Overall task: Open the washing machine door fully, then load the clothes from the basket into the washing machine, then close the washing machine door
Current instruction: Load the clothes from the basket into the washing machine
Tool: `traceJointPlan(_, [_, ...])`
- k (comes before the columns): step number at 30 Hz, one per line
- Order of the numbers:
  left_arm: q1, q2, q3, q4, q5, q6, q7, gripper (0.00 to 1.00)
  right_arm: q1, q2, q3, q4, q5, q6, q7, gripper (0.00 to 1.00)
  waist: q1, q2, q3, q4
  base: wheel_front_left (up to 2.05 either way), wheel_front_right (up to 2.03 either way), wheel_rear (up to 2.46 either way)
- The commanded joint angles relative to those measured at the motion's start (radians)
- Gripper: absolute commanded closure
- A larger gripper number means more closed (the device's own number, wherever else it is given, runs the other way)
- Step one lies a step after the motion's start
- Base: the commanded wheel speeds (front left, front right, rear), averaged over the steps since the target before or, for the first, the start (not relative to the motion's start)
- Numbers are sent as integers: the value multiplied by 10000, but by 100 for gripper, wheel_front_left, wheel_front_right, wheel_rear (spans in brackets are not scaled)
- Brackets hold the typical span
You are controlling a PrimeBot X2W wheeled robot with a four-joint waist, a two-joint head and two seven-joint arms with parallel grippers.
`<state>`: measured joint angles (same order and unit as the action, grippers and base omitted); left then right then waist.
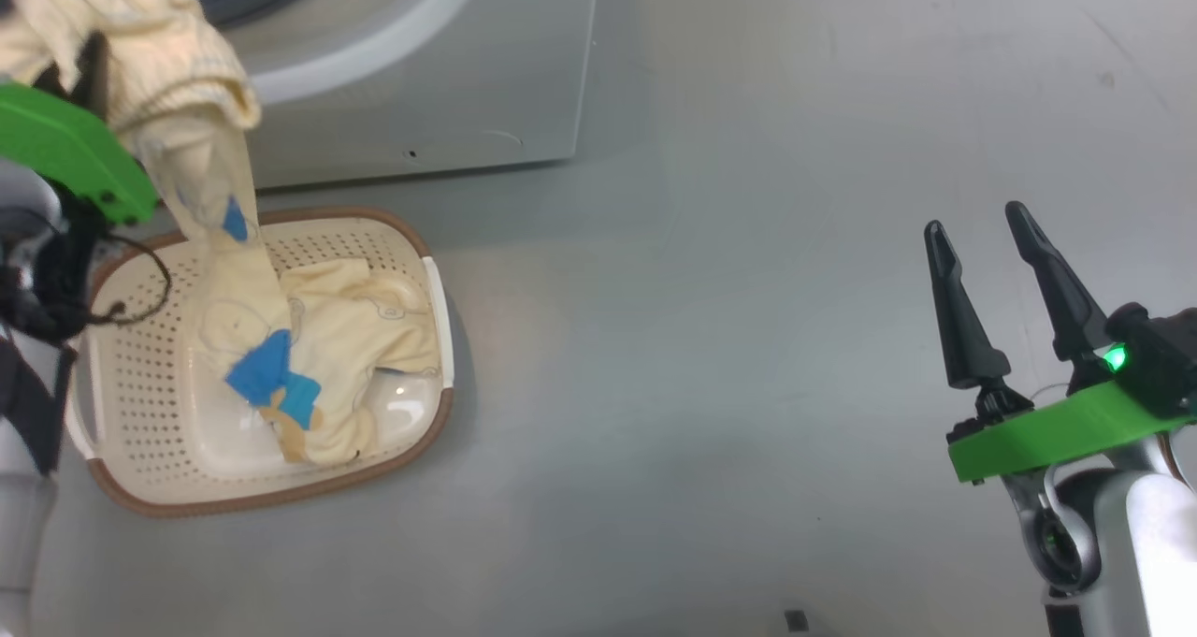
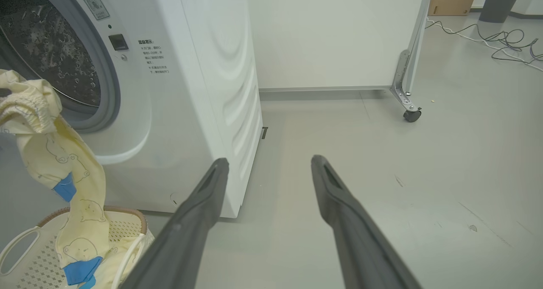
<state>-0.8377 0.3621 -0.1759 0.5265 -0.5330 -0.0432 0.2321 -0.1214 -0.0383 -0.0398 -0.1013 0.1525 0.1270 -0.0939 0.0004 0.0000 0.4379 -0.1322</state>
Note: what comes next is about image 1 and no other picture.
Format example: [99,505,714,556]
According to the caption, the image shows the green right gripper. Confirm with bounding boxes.
[924,200,1197,486]

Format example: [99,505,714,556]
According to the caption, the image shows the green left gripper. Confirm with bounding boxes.
[0,33,161,227]

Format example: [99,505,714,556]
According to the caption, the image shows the cream garment with blue patches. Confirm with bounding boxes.
[0,0,324,466]

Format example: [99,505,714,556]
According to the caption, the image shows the cream perforated laundry basket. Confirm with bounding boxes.
[64,207,457,519]

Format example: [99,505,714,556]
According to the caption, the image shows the white washing machine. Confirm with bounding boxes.
[150,0,601,191]

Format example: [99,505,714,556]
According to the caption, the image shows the thin black left gripper cable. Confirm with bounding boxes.
[56,233,175,329]

